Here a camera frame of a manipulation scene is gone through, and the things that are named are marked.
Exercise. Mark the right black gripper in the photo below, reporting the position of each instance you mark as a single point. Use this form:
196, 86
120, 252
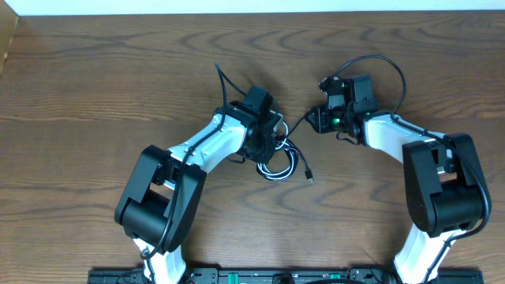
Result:
322, 125

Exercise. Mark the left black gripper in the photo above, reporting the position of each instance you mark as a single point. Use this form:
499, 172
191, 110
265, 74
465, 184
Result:
267, 157

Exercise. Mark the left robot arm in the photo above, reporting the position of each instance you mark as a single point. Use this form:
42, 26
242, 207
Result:
159, 203

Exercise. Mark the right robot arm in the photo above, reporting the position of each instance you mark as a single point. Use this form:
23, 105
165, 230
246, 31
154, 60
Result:
446, 194

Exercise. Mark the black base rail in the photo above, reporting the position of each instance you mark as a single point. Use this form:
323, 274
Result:
216, 276

